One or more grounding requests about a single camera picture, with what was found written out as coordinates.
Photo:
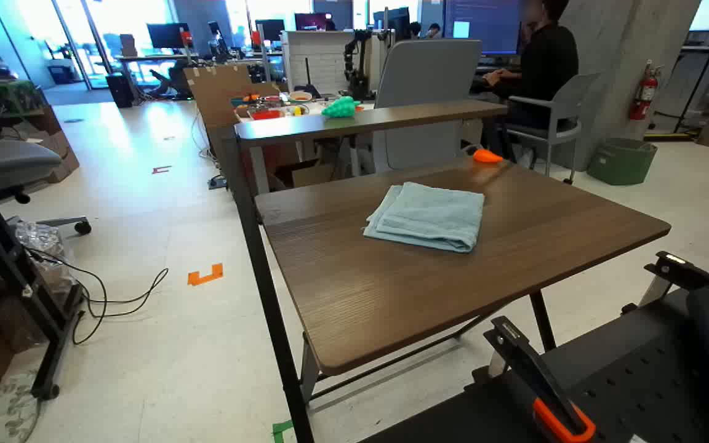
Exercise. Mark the red fire extinguisher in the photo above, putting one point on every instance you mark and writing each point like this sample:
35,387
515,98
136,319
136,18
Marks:
645,91

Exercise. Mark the green storage bin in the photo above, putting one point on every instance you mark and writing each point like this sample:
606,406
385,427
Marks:
621,159

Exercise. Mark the orange floor tape marker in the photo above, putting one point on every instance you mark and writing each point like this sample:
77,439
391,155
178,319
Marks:
204,275

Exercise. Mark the green crumpled bag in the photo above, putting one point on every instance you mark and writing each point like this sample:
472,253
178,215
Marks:
342,107

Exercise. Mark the blue towel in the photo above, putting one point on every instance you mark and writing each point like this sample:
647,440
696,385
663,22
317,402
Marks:
429,217

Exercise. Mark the wooden work table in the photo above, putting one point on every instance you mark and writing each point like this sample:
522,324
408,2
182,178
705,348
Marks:
342,305

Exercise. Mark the orange handled clamp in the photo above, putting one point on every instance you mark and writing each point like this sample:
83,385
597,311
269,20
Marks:
554,412

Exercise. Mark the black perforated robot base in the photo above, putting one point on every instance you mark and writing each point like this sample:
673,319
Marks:
640,376

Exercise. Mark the black tripod stand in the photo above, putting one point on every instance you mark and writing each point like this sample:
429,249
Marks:
53,318

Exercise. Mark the orange round object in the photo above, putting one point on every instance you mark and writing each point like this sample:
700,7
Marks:
486,155

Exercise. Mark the seated person in black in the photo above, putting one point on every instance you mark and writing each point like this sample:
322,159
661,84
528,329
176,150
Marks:
549,54

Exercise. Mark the grey swivel chair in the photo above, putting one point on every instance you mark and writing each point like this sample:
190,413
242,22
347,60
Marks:
22,164

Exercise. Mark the grey office chair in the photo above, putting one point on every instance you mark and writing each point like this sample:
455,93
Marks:
565,119

